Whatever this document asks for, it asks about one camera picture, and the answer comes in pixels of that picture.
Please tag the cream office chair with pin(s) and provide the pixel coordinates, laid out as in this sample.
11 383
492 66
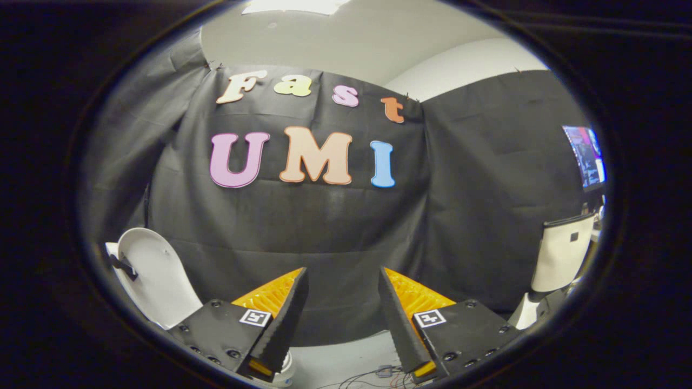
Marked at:
562 254

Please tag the computer monitor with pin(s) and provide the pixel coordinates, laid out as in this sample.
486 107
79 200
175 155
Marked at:
586 156

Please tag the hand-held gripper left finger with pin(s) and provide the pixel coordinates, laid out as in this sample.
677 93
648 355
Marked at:
284 329

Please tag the black power adapter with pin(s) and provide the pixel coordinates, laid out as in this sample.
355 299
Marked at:
385 370

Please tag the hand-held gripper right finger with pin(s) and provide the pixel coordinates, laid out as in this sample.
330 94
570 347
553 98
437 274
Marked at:
400 329

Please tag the black backdrop cloth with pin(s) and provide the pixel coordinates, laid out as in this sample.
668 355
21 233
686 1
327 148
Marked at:
324 232

